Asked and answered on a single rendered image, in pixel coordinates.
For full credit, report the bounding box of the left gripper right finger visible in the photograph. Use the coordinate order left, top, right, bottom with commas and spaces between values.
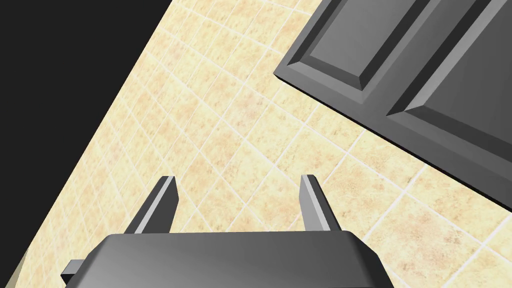
299, 173, 343, 233

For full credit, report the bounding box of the dark grey panelled door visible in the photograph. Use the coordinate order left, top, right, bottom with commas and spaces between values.
272, 0, 512, 211

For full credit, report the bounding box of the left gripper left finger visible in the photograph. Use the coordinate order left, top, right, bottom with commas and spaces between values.
123, 175, 180, 235

